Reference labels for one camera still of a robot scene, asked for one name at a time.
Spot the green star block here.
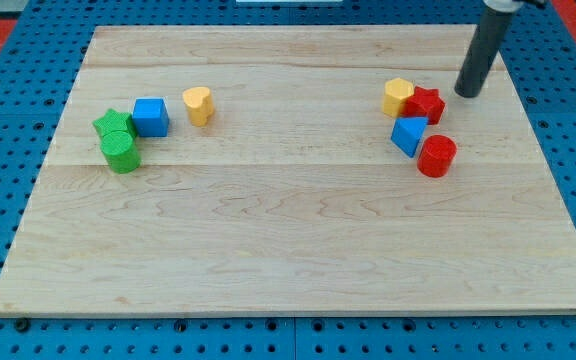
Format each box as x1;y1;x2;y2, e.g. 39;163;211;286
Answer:
92;109;137;139

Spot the light wooden board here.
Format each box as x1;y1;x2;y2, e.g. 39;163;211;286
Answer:
0;25;576;319

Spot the red star block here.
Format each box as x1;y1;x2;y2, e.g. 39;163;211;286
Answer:
400;86;445;125

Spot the yellow heart block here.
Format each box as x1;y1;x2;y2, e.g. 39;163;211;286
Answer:
182;86;215;127

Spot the red cylinder block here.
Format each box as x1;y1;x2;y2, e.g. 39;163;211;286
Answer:
417;135;457;178

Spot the blue cube block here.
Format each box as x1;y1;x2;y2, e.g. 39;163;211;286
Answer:
132;98;169;137

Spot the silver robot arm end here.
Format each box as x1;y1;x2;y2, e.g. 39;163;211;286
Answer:
483;0;548;13

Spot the green cylinder block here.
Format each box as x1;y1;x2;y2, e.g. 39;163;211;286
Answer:
100;131;141;174

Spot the yellow hexagon block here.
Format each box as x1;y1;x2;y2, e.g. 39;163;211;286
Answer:
381;78;414;118

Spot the blue triangle block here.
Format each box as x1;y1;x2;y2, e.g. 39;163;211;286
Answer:
391;117;428;158

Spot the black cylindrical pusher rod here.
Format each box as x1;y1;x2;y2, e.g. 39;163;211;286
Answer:
454;5;516;98

